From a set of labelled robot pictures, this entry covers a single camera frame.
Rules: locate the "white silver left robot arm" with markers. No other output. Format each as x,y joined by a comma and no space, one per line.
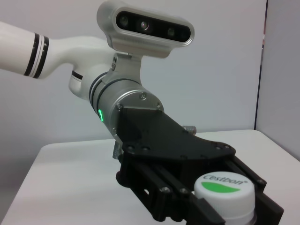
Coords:
70,54

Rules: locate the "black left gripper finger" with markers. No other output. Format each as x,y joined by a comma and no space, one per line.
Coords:
269,206

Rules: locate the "clear green-label water bottle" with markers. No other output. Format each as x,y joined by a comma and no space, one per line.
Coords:
222,199

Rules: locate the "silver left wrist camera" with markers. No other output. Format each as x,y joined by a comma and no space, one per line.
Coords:
152,25

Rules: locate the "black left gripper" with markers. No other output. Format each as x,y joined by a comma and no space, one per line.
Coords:
159,136

